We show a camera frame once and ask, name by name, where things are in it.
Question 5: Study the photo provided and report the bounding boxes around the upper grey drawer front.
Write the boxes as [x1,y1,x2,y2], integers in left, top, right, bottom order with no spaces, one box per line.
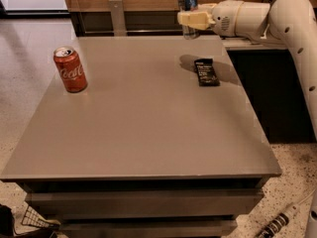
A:
[26,189,264,219]

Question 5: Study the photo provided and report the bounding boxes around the Red Bull can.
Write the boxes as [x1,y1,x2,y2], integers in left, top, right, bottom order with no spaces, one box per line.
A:
[177,0,199,40]

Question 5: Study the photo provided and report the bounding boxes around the grey side shelf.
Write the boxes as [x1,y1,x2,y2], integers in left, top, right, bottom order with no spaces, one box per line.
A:
[221,37,286,51]

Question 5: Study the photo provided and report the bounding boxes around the grey drawer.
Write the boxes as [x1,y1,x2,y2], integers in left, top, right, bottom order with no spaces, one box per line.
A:
[26,189,264,219]
[59,220,237,238]

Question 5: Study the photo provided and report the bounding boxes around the black snack bar wrapper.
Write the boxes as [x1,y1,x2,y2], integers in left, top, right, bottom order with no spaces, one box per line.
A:
[194,59,220,86]

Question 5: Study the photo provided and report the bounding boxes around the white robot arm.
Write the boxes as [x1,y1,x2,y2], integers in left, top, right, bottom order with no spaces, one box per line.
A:
[177,0,317,238]

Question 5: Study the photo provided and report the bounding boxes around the white power cable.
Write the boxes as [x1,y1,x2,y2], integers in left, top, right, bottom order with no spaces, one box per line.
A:
[296,188,316,206]

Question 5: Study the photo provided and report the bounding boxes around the horizontal metal rail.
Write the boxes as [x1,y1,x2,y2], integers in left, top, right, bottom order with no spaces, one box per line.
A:
[82,29,183,36]

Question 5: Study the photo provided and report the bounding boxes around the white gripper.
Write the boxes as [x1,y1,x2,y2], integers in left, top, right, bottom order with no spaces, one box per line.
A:
[177,0,243,37]

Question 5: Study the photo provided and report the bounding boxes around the white power strip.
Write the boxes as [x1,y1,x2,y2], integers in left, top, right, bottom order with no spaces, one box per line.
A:
[255,203,299,238]

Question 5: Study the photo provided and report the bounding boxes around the black wire basket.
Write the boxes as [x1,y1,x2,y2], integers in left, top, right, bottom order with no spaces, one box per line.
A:
[21,206,60,229]

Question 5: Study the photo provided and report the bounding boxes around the red Coca-Cola can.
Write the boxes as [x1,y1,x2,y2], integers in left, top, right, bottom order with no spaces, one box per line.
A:
[53,47,88,93]

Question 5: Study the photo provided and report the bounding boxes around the left metal bracket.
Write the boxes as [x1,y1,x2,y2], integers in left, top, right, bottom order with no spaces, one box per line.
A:
[109,0,127,37]

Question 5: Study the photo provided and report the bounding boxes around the lower grey drawer front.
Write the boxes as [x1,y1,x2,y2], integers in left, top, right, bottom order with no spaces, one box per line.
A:
[59,220,237,238]

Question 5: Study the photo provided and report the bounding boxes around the grey drawer cabinet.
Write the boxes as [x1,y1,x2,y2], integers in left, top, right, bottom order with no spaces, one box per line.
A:
[1,36,281,227]

